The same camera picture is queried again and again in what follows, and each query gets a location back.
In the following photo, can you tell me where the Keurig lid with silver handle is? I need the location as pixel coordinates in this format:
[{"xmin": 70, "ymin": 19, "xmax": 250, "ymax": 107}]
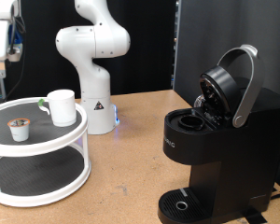
[{"xmin": 194, "ymin": 44, "xmax": 266, "ymax": 129}]

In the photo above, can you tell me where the black drip tray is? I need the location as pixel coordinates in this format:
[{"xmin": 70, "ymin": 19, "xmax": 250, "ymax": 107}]
[{"xmin": 157, "ymin": 187, "xmax": 211, "ymax": 224}]

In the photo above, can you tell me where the thin grey metal post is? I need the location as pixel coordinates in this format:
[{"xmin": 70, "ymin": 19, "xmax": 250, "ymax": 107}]
[{"xmin": 0, "ymin": 77, "xmax": 7, "ymax": 101}]

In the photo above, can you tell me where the white coffee pod orange rim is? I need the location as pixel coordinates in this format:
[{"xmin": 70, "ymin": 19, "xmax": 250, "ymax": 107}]
[{"xmin": 7, "ymin": 118, "xmax": 32, "ymax": 143}]

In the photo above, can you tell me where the black hanging cable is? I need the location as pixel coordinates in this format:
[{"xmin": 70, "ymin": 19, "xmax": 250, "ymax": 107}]
[{"xmin": 4, "ymin": 59, "xmax": 31, "ymax": 101}]

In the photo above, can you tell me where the white mug with green tape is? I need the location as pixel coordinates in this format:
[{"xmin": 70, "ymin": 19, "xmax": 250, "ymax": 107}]
[{"xmin": 36, "ymin": 89, "xmax": 77, "ymax": 128}]

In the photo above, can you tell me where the dark grey partition panel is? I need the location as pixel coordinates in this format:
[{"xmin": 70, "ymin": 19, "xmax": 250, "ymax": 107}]
[{"xmin": 173, "ymin": 0, "xmax": 280, "ymax": 195}]

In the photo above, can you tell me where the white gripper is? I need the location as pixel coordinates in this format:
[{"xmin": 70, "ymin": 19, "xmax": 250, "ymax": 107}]
[{"xmin": 0, "ymin": 0, "xmax": 21, "ymax": 78}]

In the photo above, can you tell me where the white two-tier turntable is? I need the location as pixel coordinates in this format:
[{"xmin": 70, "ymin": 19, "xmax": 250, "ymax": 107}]
[{"xmin": 0, "ymin": 96, "xmax": 92, "ymax": 208}]

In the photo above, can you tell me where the black camera cable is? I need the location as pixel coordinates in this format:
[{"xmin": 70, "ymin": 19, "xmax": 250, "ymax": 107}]
[{"xmin": 8, "ymin": 13, "xmax": 26, "ymax": 57}]

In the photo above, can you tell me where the black Keurig coffee machine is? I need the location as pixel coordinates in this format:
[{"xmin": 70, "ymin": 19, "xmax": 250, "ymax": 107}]
[{"xmin": 157, "ymin": 44, "xmax": 280, "ymax": 224}]

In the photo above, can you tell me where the perforated metal upright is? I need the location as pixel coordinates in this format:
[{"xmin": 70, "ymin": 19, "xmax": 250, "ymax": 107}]
[{"xmin": 171, "ymin": 0, "xmax": 182, "ymax": 90}]

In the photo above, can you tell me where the black backdrop curtain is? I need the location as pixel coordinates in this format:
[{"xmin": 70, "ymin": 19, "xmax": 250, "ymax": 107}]
[{"xmin": 3, "ymin": 0, "xmax": 178, "ymax": 101}]

